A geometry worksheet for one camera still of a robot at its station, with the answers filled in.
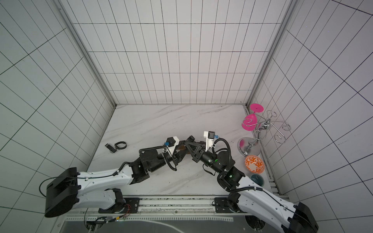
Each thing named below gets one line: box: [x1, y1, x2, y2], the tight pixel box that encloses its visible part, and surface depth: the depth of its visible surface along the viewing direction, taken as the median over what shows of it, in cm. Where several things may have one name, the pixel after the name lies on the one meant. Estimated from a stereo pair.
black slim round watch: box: [114, 141, 127, 150], surface depth 96 cm
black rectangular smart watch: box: [104, 143, 118, 153], surface depth 95 cm
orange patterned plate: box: [244, 154, 265, 175], surface depth 87 cm
